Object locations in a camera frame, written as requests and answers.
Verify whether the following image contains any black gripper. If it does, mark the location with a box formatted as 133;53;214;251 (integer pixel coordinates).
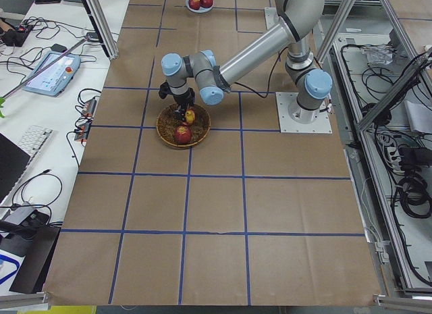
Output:
173;88;195;122

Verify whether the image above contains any red yellow apple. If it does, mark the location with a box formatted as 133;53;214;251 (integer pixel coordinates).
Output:
184;109;196;126

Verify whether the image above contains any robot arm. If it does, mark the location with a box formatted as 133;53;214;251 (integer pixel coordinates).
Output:
159;0;333;124

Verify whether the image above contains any woven wicker basket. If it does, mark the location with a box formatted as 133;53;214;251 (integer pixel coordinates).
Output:
156;104;211;149

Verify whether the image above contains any dark red apple in basket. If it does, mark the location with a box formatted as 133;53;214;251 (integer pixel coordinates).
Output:
174;125;192;145

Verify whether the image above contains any light blue plate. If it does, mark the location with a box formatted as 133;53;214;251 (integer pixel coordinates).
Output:
185;0;214;14

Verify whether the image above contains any red apple plate left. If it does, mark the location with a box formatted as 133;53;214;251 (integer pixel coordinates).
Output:
188;0;201;11

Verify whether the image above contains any red apple plate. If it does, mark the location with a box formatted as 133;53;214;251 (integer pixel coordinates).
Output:
200;0;214;9
188;0;201;11

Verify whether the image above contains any red apple plate front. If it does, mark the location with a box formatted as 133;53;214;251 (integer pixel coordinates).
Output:
200;0;214;9

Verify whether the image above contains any blue teach pendant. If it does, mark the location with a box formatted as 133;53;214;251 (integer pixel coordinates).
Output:
23;54;81;97

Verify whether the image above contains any white keyboard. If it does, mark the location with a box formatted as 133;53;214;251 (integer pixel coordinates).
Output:
17;125;53;166

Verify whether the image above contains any black laptop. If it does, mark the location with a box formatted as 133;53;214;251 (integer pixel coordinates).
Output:
1;134;30;201

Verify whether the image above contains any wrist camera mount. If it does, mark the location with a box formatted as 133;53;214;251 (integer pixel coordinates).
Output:
159;81;172;99

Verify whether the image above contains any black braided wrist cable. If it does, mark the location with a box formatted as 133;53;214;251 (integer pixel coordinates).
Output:
232;53;281;99

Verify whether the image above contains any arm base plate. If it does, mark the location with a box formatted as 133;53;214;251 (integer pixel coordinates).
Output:
264;7;286;32
275;92;333;134

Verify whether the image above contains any aluminium frame post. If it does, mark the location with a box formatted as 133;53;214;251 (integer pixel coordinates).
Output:
81;0;119;60

